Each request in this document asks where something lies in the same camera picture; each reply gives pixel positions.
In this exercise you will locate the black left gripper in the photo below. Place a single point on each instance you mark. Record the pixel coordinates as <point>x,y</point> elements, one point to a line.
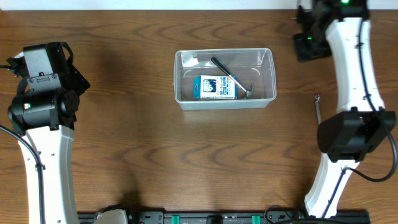
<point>73,81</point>

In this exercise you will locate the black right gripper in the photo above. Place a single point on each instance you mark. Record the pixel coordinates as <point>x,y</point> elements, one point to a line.
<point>303,53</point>

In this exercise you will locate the clear plastic container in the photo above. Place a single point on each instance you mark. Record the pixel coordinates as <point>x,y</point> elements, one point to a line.
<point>250,66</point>

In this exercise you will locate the silver combination wrench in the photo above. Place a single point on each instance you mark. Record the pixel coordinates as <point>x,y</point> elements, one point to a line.
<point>317,109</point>

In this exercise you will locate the small black-handled hammer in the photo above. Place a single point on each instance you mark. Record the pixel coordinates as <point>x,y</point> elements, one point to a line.
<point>247,92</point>

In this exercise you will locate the white blue product box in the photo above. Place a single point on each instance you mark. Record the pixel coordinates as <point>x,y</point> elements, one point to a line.
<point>213,87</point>

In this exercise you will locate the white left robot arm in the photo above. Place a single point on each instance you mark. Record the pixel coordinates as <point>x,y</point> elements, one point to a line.
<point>43,116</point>

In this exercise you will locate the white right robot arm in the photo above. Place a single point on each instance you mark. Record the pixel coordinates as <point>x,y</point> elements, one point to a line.
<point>341,30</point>

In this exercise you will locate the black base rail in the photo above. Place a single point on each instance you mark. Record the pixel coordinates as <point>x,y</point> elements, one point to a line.
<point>273,214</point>

